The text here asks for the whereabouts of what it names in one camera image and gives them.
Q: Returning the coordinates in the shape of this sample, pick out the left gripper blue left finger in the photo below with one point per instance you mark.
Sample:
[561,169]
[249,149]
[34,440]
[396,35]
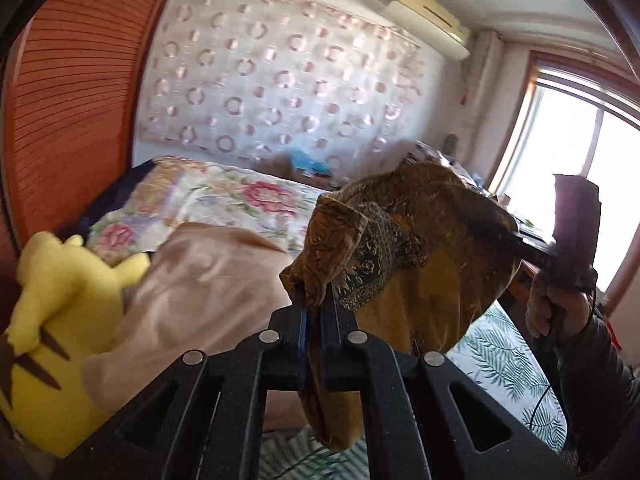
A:
[300,311]

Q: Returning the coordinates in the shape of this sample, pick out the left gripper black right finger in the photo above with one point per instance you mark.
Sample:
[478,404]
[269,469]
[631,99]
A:
[338,367]

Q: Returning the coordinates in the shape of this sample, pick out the golden brown patterned garment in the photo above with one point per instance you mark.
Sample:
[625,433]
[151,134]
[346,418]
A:
[396,250]

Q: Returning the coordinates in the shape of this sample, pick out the dark grey sleeve forearm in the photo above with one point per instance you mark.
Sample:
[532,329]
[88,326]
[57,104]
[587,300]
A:
[600,398]

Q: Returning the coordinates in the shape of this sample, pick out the person's right hand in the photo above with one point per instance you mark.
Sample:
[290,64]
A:
[550,309]

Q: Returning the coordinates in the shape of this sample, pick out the folded beige garment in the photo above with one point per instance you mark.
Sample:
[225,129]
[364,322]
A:
[208,288]

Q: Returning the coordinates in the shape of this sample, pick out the palm leaf bed sheet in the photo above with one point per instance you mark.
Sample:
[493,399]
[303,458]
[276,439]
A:
[493,353]

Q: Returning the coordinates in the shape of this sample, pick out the wooden framed window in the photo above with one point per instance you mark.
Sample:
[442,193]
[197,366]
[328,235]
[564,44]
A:
[576,118]

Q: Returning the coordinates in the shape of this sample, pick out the floral quilt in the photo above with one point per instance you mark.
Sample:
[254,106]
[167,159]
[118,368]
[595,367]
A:
[144,211]

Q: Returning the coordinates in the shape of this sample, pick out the yellow Pikachu plush toy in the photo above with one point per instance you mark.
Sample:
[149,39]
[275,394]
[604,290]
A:
[70,305]

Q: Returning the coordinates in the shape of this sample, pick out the circle pattern sheer curtain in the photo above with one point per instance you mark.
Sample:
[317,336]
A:
[251,82]

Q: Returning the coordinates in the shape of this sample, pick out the white wall air conditioner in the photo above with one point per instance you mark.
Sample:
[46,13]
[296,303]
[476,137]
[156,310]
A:
[433,24]

